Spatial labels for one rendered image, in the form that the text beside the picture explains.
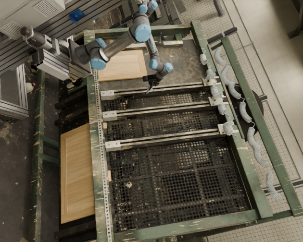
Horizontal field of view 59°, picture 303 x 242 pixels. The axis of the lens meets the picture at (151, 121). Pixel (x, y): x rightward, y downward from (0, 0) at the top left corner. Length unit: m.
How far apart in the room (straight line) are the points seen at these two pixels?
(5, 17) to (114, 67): 1.17
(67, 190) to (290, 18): 7.22
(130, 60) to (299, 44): 5.82
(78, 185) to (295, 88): 6.12
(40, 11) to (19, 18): 0.14
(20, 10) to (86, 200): 1.58
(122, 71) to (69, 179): 1.18
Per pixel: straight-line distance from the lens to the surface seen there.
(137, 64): 2.86
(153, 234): 2.11
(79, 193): 2.60
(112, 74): 2.77
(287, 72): 7.74
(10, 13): 2.06
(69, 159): 2.79
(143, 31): 1.91
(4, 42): 2.36
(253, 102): 3.11
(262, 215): 2.30
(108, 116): 2.42
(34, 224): 2.60
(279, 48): 8.01
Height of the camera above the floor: 2.05
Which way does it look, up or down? 19 degrees down
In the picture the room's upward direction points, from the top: 68 degrees clockwise
